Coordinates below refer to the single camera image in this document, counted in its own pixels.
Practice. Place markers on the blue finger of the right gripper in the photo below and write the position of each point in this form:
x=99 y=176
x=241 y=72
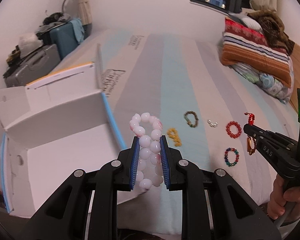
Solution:
x=272 y=141

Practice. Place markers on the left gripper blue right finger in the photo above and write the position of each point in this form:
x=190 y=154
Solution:
x=165 y=161

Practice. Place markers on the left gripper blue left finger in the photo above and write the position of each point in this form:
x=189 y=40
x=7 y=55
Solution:
x=134 y=162

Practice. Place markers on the white pearl earrings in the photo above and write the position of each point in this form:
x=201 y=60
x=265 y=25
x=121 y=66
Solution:
x=212 y=124

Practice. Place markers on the person's right hand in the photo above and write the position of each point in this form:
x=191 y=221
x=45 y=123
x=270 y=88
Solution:
x=278 y=199

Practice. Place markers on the striped bed sheet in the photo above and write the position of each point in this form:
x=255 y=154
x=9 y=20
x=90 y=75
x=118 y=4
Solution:
x=182 y=82

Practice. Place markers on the floral quilt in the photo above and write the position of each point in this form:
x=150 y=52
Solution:
x=268 y=83

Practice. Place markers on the blue yellow cardboard box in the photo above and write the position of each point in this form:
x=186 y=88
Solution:
x=53 y=126

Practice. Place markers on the wooden headboard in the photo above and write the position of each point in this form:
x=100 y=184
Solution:
x=295 y=56

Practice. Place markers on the striped red orange pillow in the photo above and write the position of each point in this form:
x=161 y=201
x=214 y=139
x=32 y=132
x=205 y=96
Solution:
x=245 y=45

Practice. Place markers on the brown fuzzy blanket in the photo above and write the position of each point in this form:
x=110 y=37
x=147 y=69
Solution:
x=273 y=29

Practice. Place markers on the white pillow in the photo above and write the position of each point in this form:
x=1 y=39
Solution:
x=249 y=22

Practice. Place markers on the light blue cloth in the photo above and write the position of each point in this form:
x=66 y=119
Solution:
x=78 y=29

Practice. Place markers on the grey suitcase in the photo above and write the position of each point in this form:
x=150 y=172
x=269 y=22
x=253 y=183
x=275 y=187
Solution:
x=32 y=67

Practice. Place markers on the teal suitcase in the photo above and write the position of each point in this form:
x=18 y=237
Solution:
x=63 y=37

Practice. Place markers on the dark clothes pile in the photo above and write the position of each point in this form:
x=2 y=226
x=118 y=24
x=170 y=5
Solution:
x=55 y=19

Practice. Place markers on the white plastic bag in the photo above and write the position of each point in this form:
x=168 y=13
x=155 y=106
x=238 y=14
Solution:
x=28 y=43

